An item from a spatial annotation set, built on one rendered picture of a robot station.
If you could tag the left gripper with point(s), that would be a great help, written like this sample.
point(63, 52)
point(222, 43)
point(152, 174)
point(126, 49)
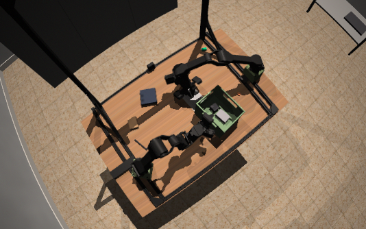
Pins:
point(188, 85)

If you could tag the dark green plastic crate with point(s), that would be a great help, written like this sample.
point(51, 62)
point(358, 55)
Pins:
point(216, 96)

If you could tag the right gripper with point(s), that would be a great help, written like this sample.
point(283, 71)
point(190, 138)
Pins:
point(207, 119)

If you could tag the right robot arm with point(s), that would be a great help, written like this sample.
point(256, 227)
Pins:
point(157, 149)

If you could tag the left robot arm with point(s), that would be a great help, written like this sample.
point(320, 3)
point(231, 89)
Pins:
point(180, 71)

